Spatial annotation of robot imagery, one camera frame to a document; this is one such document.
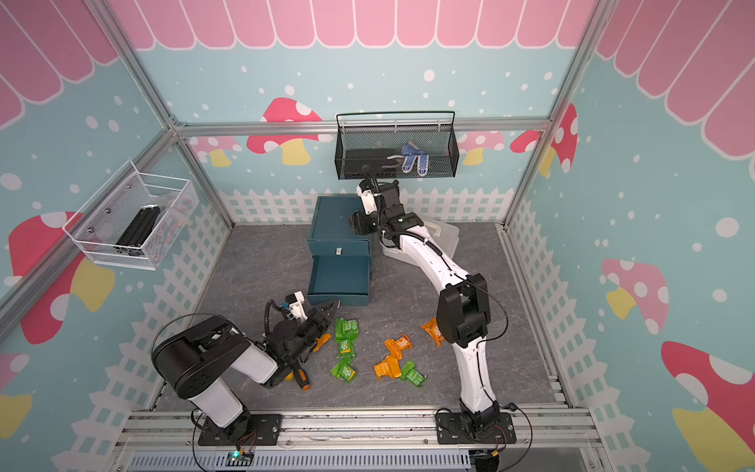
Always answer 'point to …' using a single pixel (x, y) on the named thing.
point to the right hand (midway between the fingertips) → (357, 217)
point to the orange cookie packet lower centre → (388, 368)
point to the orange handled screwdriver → (303, 380)
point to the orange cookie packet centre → (396, 346)
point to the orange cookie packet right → (434, 330)
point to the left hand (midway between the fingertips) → (341, 306)
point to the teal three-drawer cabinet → (339, 268)
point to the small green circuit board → (239, 458)
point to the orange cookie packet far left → (320, 341)
